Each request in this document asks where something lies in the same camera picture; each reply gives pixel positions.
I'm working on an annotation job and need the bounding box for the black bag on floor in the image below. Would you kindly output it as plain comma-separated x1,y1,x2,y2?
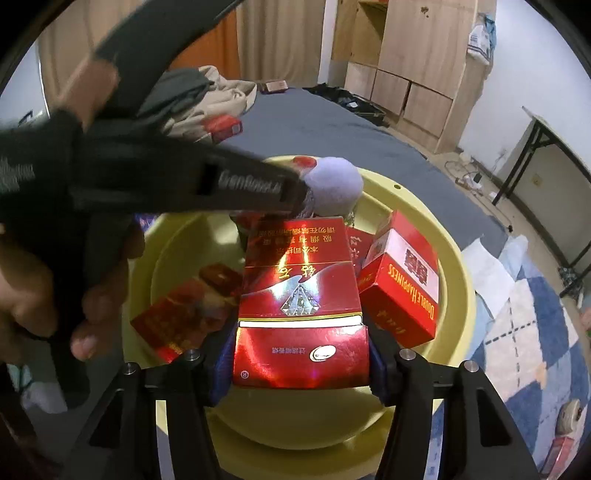
305,83,387,127

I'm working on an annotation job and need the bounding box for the Double Happiness cigarette pack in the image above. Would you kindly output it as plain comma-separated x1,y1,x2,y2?
358,211,440,348

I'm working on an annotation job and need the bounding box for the person's left hand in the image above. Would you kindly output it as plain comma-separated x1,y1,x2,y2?
1,222,145,364

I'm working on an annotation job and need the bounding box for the yellow plastic basin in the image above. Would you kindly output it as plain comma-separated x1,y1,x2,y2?
122,169,476,479

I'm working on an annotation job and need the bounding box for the red silver cigarette pack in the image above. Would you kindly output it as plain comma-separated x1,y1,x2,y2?
540,436,574,480

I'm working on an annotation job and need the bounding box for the dark red cigarette pack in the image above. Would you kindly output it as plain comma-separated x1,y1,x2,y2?
131,263,242,363

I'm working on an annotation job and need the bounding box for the red pack on clothes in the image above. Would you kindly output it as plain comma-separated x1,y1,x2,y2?
202,114,243,144

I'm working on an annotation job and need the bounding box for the black folding table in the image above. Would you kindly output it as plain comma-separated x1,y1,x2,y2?
492,107,590,298

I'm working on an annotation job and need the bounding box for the wooden wardrobe cabinet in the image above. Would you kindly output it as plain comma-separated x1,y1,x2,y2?
332,0,497,153

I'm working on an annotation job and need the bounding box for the orange beige curtain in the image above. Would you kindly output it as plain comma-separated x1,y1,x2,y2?
39,1,325,106

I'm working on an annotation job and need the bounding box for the grey plush ball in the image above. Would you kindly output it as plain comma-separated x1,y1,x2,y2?
291,156,363,219

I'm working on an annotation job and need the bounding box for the blue white checkered blanket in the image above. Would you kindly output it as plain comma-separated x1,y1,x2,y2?
428,234,591,480

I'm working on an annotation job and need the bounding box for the pile of clothes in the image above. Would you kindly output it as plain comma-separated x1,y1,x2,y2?
132,65,257,140

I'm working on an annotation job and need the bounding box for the power strip with cables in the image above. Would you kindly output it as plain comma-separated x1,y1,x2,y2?
444,159,514,233

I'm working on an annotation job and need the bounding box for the white paper sheet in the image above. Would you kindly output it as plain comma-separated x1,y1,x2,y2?
462,239,515,319

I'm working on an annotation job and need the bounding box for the round silver metal tin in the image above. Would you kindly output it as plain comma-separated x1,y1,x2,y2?
556,399,582,436

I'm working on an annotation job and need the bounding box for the red diamond cigarette pack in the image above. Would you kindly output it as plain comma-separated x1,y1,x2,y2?
232,217,370,390

